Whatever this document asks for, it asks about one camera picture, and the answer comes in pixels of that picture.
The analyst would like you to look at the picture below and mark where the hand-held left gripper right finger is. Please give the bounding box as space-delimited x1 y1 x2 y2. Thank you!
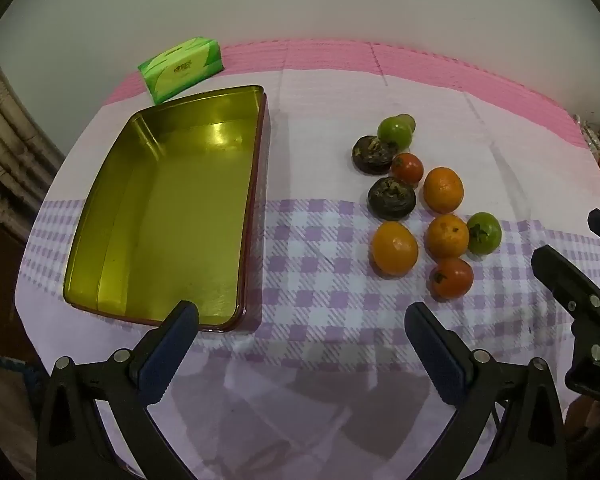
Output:
404 302 567 480

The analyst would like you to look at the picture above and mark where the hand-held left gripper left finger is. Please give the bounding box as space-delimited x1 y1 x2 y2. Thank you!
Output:
36 300 201 480

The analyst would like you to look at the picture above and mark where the red tomato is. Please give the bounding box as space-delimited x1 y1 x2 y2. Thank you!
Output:
391 153 425 186
428 258 475 301

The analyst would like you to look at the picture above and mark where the green tomato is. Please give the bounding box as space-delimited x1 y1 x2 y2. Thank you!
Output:
467 212 503 256
377 116 413 152

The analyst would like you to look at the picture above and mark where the orange tangerine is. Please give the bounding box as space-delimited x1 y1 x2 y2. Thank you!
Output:
425 214 470 260
423 167 465 214
371 221 420 277

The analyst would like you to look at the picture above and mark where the gold metal tin tray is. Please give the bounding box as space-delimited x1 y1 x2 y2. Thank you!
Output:
62 84 269 333

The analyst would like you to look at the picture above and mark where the dark mangosteen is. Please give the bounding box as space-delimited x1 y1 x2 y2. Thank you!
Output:
352 135 394 174
368 176 417 221

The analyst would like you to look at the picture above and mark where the purple checked tablecloth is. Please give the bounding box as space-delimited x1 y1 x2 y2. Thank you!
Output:
14 67 600 480

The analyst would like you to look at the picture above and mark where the pink foam mat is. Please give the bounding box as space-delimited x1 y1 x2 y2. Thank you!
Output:
102 37 588 149

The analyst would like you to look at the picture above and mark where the beige patterned curtain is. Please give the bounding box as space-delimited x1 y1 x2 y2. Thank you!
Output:
0 42 67 242

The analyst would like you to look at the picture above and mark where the green tissue pack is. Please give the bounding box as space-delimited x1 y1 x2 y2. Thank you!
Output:
137 35 225 106

